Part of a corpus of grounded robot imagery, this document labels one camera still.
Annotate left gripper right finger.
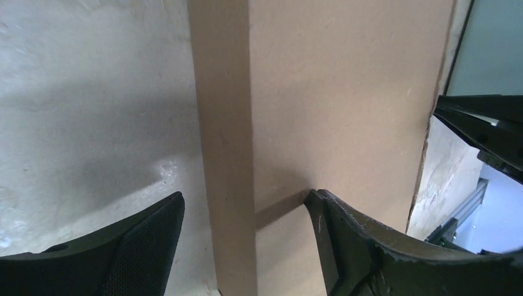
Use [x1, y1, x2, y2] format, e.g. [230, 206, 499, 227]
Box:
[305, 189, 522, 295]

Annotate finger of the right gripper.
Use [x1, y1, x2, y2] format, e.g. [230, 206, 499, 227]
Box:
[434, 107, 522, 184]
[436, 94, 522, 123]

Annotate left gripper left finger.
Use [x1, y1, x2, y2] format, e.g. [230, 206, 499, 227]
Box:
[1, 192, 185, 295]

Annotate brown cardboard box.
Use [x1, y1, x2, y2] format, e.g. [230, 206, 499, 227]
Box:
[187, 1, 455, 295]

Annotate clear plastic storage bin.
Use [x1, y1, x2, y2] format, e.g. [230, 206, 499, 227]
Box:
[446, 0, 522, 96]

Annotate aluminium frame rail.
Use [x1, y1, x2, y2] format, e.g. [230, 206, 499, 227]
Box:
[424, 178, 488, 252]

